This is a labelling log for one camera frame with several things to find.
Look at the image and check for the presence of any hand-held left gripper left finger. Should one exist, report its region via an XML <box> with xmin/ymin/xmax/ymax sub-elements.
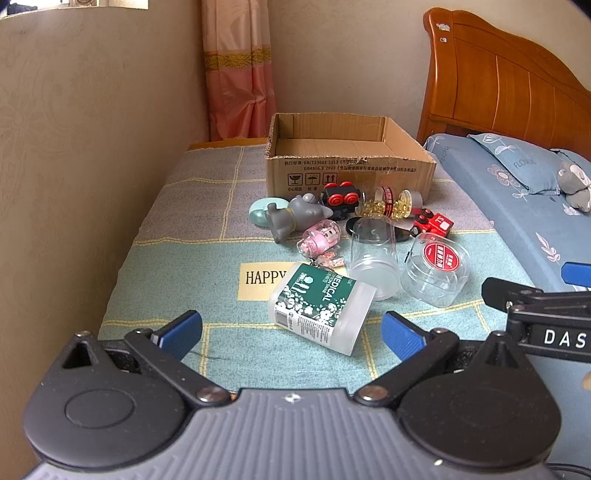
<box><xmin>62</xmin><ymin>310</ymin><xmax>230</xmax><ymax>409</ymax></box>

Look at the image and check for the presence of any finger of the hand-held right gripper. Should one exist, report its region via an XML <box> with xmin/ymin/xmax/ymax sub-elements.
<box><xmin>561</xmin><ymin>261</ymin><xmax>591</xmax><ymax>293</ymax></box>
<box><xmin>481</xmin><ymin>277</ymin><xmax>591</xmax><ymax>319</ymax></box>

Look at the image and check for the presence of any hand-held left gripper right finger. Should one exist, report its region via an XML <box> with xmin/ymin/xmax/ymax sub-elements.
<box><xmin>355</xmin><ymin>311</ymin><xmax>522</xmax><ymax>409</ymax></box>

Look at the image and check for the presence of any clear round container red label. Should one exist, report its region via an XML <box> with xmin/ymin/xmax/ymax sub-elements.
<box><xmin>401</xmin><ymin>233</ymin><xmax>471</xmax><ymax>309</ymax></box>

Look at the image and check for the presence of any tall clear plastic jar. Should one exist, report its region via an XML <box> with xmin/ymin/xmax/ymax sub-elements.
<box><xmin>348</xmin><ymin>216</ymin><xmax>402</xmax><ymax>302</ymax></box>

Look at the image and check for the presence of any white bottle with green label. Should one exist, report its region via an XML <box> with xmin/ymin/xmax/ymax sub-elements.
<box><xmin>268</xmin><ymin>262</ymin><xmax>377</xmax><ymax>356</ymax></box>

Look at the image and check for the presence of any black round lid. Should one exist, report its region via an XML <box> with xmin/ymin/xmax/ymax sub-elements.
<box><xmin>346</xmin><ymin>216</ymin><xmax>411</xmax><ymax>244</ymax></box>

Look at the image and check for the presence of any small pink bottle keychain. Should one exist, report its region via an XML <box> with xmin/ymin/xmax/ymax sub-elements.
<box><xmin>297</xmin><ymin>220</ymin><xmax>345</xmax><ymax>268</ymax></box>

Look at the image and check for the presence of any mint green oval case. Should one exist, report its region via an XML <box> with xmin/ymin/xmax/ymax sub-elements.
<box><xmin>248</xmin><ymin>196</ymin><xmax>289</xmax><ymax>228</ymax></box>

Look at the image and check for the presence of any grey elephant toy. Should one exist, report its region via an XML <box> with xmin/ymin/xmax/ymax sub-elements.
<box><xmin>265</xmin><ymin>193</ymin><xmax>333</xmax><ymax>244</ymax></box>

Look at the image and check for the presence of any cardboard box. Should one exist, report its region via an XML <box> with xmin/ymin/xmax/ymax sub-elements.
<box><xmin>264</xmin><ymin>112</ymin><xmax>438</xmax><ymax>204</ymax></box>

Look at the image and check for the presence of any grey plush toy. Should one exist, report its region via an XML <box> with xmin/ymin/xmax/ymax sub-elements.
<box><xmin>556</xmin><ymin>161</ymin><xmax>591</xmax><ymax>213</ymax></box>

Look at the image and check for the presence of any red toy truck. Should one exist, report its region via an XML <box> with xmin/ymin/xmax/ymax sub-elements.
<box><xmin>410</xmin><ymin>208</ymin><xmax>454</xmax><ymax>239</ymax></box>

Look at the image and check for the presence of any blue floral pillow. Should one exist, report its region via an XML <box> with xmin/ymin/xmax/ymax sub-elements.
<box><xmin>467</xmin><ymin>133</ymin><xmax>583</xmax><ymax>197</ymax></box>

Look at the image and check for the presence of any clear bottle of yellow capsules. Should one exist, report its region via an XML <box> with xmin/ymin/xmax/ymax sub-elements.
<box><xmin>360</xmin><ymin>185</ymin><xmax>424</xmax><ymax>219</ymax></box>

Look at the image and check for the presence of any black toy with red wheels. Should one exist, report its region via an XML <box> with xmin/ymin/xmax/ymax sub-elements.
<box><xmin>321</xmin><ymin>182</ymin><xmax>363</xmax><ymax>220</ymax></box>

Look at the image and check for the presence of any yellow wooden table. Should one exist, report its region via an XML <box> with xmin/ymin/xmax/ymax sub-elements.
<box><xmin>187</xmin><ymin>137</ymin><xmax>269</xmax><ymax>151</ymax></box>

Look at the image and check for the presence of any orange wooden headboard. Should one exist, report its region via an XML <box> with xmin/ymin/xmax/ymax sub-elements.
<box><xmin>417</xmin><ymin>7</ymin><xmax>591</xmax><ymax>160</ymax></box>

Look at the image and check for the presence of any pink curtain with gold band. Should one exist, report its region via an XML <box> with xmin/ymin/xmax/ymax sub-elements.
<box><xmin>201</xmin><ymin>0</ymin><xmax>276</xmax><ymax>141</ymax></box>

